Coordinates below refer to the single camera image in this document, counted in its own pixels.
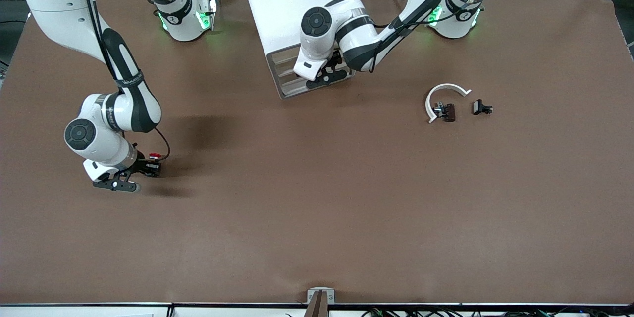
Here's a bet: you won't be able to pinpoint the brown table cover sheet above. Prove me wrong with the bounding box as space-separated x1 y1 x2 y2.
0 0 634 305

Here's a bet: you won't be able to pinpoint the brown pole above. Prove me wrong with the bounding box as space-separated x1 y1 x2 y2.
303 291 328 317

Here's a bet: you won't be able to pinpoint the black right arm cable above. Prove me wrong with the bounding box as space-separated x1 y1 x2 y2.
77 0 172 161

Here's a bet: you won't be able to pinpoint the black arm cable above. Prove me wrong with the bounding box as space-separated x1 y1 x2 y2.
77 0 172 161
369 0 506 60

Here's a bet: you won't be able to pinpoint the white half-ring pipe clamp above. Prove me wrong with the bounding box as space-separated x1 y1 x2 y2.
425 83 472 124

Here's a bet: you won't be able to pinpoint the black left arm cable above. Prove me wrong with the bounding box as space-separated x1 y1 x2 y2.
369 0 506 60

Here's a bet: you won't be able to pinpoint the white table edge rail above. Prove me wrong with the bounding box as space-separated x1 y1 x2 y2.
0 302 634 317

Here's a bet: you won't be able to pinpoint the grey metal bracket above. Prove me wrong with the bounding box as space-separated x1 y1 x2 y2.
307 287 335 304

